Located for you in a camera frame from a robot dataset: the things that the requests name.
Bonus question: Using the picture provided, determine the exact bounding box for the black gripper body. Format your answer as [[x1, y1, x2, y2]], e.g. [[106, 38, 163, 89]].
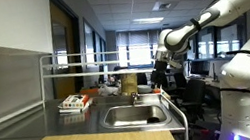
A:
[[148, 58, 172, 81]]

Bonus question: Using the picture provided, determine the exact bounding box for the small metal faucet spout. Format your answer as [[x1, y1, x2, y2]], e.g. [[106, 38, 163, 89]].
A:
[[130, 90, 142, 106]]

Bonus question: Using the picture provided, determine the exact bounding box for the small orange object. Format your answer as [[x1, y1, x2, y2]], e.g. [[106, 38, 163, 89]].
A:
[[152, 87, 162, 95]]

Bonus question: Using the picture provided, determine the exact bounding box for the white bowl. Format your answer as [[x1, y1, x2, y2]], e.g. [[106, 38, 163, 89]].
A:
[[137, 82, 154, 95]]

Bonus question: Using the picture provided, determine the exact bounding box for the black office chair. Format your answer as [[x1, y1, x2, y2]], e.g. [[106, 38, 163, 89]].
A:
[[174, 76, 213, 127], [165, 70, 191, 102]]

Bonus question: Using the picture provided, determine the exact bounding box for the yellowish cylinder roll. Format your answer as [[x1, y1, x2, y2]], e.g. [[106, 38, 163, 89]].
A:
[[118, 71, 141, 97]]

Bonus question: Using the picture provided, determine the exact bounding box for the window with blinds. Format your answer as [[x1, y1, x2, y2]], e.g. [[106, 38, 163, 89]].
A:
[[114, 25, 166, 71]]

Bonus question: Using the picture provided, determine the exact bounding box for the black sink drain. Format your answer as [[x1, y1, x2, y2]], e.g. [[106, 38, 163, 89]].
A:
[[146, 115, 162, 125]]

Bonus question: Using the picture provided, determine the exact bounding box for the dark computer monitor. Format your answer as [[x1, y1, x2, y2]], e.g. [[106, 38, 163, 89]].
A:
[[186, 56, 215, 80]]

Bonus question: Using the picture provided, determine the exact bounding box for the crumpled white bag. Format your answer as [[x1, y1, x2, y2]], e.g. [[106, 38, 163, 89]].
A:
[[96, 81, 121, 98]]

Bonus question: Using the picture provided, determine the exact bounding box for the narrow ceiling light panel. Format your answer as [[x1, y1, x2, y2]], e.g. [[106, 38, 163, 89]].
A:
[[131, 14, 166, 28]]

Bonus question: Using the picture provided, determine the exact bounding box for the ceiling air vent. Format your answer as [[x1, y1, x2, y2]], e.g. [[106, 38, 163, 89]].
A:
[[150, 0, 174, 13]]

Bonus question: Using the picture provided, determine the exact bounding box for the flat orange object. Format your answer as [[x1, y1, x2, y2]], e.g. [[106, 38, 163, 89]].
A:
[[79, 86, 101, 97]]

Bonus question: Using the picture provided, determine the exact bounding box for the colourful white cardboard box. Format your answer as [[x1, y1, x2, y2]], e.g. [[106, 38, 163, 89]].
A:
[[60, 91, 92, 112]]

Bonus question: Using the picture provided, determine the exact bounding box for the flat white book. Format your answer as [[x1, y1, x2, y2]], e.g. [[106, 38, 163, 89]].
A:
[[56, 97, 96, 117]]

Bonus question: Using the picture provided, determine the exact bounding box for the stainless steel sink counter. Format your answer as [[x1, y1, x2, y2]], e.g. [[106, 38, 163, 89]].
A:
[[0, 79, 186, 140]]

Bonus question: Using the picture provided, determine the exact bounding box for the wooden door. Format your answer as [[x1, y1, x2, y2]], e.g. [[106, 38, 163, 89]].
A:
[[40, 0, 87, 101]]

